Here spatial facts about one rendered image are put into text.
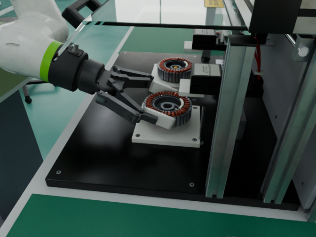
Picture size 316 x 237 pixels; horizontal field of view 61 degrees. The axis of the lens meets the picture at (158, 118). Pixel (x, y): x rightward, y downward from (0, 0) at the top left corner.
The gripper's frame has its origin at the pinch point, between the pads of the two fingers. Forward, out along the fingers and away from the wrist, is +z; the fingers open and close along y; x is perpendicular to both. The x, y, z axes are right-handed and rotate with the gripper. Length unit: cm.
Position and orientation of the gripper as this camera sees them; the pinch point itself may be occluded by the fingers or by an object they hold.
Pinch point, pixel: (167, 106)
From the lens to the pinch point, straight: 62.3
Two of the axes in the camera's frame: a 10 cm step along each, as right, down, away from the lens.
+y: 1.2, -5.9, 8.0
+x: -3.5, 7.3, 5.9
